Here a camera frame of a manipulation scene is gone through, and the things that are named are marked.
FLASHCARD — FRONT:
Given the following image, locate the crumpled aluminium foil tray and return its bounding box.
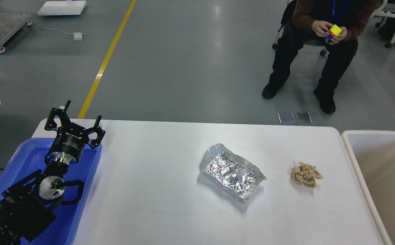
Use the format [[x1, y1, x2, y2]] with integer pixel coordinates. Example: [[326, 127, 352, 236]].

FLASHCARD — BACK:
[[199, 143, 267, 204]]

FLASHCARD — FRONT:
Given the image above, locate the floor plate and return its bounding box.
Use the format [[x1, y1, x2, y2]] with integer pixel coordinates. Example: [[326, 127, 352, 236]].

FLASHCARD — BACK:
[[278, 112, 295, 124], [295, 112, 312, 124]]

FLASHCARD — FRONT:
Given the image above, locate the white power adapter with cable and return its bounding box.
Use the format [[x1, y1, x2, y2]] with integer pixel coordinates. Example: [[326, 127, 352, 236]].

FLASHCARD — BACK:
[[32, 23, 85, 40]]

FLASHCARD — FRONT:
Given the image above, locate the left floor plate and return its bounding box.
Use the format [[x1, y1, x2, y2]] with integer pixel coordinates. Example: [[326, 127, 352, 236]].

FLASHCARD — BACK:
[[278, 112, 295, 124]]

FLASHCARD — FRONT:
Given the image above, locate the right floor plate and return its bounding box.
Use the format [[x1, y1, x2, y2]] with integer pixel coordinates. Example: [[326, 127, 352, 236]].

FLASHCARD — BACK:
[[295, 112, 312, 124]]

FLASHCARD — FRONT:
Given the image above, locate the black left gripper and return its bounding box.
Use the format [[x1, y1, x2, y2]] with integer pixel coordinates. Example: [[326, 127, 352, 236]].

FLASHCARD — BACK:
[[44, 100, 106, 163]]

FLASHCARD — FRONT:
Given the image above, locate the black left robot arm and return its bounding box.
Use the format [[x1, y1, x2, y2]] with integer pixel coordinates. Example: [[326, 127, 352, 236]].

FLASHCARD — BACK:
[[0, 100, 106, 245]]

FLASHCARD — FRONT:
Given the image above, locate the white flat board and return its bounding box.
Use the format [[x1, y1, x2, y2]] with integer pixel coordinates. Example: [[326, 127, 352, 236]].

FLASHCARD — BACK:
[[37, 0, 87, 16]]

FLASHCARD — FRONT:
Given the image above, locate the white plastic bin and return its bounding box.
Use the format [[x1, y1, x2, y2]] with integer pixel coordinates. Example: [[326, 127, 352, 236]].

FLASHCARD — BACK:
[[341, 130, 395, 245]]

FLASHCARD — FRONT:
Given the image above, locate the blue plastic bin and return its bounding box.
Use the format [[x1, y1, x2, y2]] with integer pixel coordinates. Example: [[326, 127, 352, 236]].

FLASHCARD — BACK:
[[0, 138, 102, 245]]

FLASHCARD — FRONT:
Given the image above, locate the white office chair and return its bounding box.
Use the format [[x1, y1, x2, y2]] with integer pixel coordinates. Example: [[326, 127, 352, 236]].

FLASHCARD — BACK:
[[272, 14, 327, 56]]

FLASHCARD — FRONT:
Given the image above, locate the seated person in black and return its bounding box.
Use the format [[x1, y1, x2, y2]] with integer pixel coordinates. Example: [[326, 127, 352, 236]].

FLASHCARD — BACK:
[[262, 0, 381, 114]]

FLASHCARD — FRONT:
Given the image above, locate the colourful puzzle cube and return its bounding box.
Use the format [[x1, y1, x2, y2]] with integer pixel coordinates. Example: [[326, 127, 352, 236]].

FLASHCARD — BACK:
[[326, 24, 342, 43]]

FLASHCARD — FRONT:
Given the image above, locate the crumpled brown paper ball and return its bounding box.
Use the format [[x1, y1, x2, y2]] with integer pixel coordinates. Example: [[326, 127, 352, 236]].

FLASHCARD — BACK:
[[290, 162, 323, 188]]

